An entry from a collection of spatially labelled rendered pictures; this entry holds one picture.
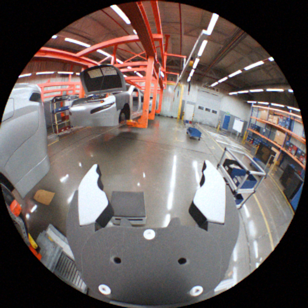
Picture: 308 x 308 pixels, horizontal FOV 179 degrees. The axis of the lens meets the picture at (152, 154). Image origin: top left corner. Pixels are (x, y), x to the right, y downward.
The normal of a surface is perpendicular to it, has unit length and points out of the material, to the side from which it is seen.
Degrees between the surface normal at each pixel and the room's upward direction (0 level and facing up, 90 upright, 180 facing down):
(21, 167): 90
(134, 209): 0
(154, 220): 0
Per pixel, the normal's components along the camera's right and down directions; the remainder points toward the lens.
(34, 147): 0.99, 0.15
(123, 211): 0.10, -0.87
